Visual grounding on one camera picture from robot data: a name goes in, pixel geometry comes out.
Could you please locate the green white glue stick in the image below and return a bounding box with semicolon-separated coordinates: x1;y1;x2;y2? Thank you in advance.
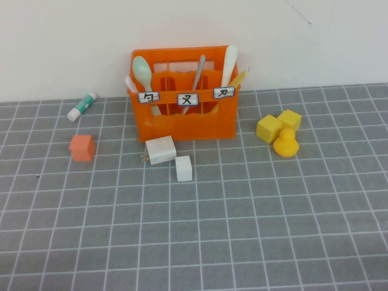
66;92;98;122

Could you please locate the yellow cube block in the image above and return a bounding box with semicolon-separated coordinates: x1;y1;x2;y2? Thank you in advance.
278;109;303;133
256;114;283;144

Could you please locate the cream white plastic knife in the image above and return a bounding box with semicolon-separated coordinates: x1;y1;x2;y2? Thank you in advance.
220;44;239;89

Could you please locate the white cube block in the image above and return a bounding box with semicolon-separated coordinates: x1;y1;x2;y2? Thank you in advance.
175;155;194;182

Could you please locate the yellow rubber duck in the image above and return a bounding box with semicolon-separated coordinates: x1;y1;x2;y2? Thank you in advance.
272;127;300;158

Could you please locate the grey plastic fork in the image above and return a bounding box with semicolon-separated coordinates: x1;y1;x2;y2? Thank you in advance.
181;54;207;116

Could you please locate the white fork character label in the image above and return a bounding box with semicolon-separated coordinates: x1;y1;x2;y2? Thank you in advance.
176;93;199;106

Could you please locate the white plug charger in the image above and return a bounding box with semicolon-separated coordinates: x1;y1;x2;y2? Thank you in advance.
139;135;178;166

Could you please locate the orange cube block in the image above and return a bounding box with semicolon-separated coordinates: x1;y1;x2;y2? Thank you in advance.
69;135;96;162

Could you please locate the mint green plastic spoon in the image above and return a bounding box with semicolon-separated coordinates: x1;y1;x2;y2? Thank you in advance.
132;55;162;116

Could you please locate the white spoon character label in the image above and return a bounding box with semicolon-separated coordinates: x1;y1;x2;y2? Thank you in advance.
138;92;161;104

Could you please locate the white knife character label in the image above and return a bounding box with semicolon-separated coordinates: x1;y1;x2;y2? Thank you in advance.
213;87;236;99

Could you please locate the orange plastic cutlery holder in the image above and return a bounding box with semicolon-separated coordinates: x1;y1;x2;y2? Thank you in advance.
126;45;243;143

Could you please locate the yellow flat strip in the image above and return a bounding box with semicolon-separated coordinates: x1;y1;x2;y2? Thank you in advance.
227;67;251;89

